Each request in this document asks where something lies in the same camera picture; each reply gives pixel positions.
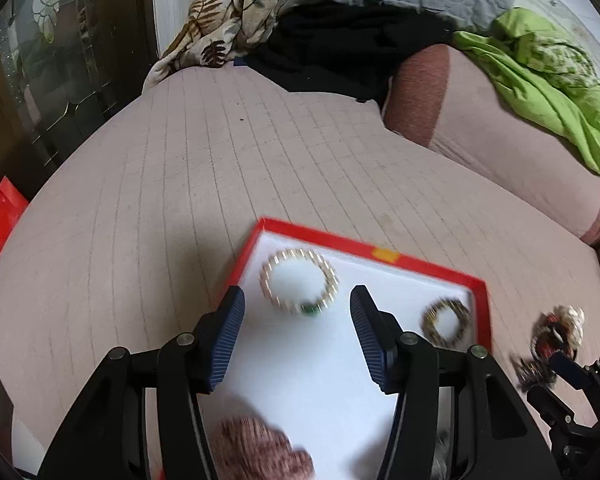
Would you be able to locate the red plastic bag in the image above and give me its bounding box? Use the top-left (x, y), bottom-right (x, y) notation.
top-left (0, 176), bottom-right (30, 278)

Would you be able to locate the pink and brown pillow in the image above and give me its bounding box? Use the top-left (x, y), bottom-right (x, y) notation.
top-left (382, 44), bottom-right (600, 246)

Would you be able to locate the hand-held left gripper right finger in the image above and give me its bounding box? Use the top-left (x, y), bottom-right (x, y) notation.
top-left (350, 285), bottom-right (563, 480)

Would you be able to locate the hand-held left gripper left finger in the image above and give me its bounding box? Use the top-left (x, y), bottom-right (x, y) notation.
top-left (37, 286), bottom-right (246, 480)

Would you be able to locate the pink quilted bed sheet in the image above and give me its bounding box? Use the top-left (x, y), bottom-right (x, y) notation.
top-left (0, 62), bottom-right (600, 480)

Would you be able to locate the leaf print blanket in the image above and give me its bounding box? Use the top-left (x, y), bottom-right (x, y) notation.
top-left (142, 0), bottom-right (301, 93)

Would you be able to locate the red polka dot scrunchie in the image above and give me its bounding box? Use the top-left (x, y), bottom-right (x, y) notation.
top-left (530, 310), bottom-right (570, 361)

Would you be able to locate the green cloth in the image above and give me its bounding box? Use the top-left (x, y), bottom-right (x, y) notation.
top-left (452, 7), bottom-right (600, 178)

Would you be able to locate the black cloth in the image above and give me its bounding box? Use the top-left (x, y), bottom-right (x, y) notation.
top-left (242, 2), bottom-right (453, 106)

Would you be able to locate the pearl bracelet with green bead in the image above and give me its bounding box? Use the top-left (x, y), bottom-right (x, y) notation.
top-left (260, 251), bottom-right (340, 317)

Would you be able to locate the red plaid scrunchie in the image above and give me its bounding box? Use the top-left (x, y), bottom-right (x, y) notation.
top-left (212, 416), bottom-right (315, 480)

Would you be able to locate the gold and dark bead bracelet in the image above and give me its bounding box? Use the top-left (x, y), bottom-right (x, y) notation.
top-left (421, 298), bottom-right (473, 347)

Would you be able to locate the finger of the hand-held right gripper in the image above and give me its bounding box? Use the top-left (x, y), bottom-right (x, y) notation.
top-left (526, 386), bottom-right (581, 428)
top-left (550, 351), bottom-right (600, 397)

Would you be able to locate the red tray with white inside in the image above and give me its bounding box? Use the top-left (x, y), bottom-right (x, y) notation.
top-left (157, 217), bottom-right (492, 480)

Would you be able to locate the wooden glass panel door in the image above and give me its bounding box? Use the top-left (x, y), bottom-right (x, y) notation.
top-left (0, 0), bottom-right (156, 201)

